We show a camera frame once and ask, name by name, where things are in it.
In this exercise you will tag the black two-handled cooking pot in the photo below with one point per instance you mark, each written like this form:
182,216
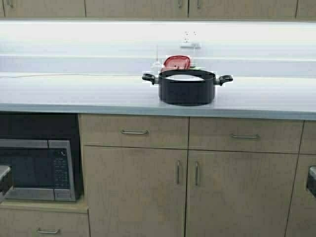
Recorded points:
187,87

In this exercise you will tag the wooden cabinet door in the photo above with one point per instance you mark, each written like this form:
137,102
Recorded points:
137,9
242,9

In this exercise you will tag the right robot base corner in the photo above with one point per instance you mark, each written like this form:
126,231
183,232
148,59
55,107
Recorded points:
311,180

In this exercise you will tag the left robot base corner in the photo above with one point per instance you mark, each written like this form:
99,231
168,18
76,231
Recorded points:
5,181

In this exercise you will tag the left lower cabinet door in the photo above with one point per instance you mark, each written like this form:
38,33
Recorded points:
132,192

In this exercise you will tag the right lower cabinet door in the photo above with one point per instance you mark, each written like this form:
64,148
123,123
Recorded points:
239,194

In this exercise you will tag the far-right lower cabinet door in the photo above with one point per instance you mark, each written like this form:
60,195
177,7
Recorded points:
302,213

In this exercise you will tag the upside-down clear wine glass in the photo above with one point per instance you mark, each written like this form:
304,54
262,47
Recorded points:
156,65

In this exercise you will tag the red plastic container lid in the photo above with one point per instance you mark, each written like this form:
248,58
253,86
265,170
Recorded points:
176,62

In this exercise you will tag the left wooden drawer front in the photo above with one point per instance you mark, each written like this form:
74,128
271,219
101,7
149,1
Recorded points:
105,130

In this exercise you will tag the wooden drawer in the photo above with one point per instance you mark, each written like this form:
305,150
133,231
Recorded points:
214,134
105,130

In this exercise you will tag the green and blue box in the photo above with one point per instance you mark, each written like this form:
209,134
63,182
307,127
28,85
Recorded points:
196,68

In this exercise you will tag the right wooden drawer front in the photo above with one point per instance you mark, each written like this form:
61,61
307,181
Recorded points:
214,134

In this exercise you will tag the stainless steel microwave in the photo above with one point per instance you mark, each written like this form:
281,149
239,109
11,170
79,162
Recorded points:
42,169

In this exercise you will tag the drawer below microwave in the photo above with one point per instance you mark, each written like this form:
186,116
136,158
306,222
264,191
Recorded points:
24,223

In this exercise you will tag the left drawer metal handle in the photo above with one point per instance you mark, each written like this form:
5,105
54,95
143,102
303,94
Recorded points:
134,132

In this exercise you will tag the drawer metal handle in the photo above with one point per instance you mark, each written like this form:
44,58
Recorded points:
256,136
134,132

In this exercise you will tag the left door metal handle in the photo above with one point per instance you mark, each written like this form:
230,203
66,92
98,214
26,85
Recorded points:
178,172

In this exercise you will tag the door metal handle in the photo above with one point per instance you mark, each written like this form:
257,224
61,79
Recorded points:
178,172
196,173

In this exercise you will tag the right door metal handle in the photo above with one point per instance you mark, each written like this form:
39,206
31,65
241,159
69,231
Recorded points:
196,173

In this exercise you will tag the right drawer metal handle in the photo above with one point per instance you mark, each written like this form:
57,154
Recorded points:
256,136

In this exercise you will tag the white wall outlet plate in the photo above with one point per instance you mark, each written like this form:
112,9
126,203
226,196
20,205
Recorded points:
190,40

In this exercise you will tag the metal handle below microwave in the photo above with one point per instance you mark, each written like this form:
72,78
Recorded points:
48,232

